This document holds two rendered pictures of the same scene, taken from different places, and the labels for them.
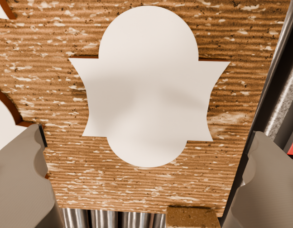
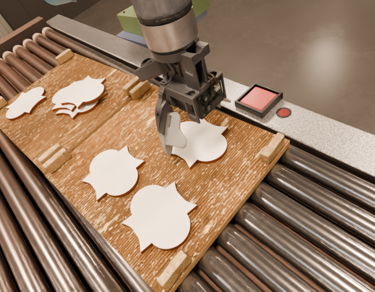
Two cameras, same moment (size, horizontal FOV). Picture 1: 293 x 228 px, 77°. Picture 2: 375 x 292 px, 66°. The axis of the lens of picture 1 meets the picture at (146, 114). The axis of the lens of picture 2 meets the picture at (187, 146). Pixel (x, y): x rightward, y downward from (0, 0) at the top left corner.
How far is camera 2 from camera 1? 0.55 m
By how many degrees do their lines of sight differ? 68
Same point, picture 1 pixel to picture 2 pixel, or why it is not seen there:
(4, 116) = (158, 189)
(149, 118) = (201, 141)
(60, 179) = (204, 203)
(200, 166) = (241, 137)
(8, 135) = (164, 196)
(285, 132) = (250, 110)
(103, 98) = (183, 151)
